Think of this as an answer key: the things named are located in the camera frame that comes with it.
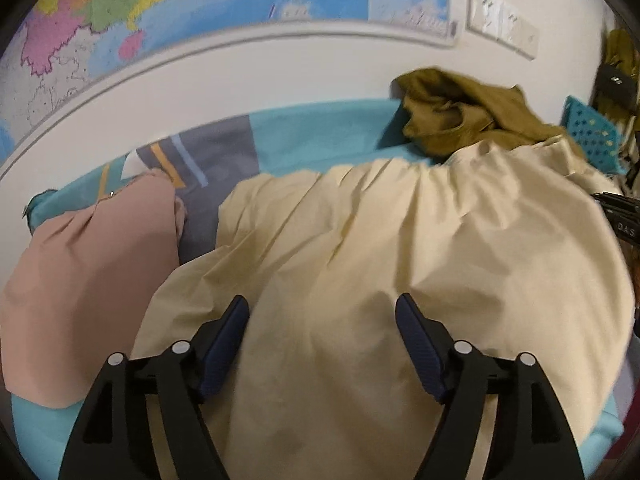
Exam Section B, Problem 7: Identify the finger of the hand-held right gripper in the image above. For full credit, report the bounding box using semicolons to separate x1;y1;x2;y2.
592;190;625;212

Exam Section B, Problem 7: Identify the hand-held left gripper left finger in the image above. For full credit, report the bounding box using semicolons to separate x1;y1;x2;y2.
57;294;251;480

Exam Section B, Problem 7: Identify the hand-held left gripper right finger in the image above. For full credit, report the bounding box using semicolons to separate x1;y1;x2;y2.
395;292;583;480

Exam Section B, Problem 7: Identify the cream large garment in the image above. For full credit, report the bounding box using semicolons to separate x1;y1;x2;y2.
132;137;638;480

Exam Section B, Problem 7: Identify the teal perforated plastic basket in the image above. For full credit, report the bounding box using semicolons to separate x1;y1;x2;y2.
562;95;623;173

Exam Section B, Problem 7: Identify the black hanging bag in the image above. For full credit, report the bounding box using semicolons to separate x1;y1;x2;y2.
597;62;639;102

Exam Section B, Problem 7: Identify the pink garment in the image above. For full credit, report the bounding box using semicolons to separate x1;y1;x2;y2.
0;170;188;408

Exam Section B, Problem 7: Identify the hanging olive clothing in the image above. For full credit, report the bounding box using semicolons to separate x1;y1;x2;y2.
597;27;640;128

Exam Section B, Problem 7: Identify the olive garment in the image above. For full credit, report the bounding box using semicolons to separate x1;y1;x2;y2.
392;66;583;161

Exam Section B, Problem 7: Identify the teal patterned bed sheet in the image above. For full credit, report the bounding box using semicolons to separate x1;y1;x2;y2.
10;97;626;480

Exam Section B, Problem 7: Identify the white wall switch panel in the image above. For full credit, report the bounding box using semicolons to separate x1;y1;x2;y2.
467;0;541;58

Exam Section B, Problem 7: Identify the colourful wall map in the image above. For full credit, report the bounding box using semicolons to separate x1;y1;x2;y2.
0;0;370;161

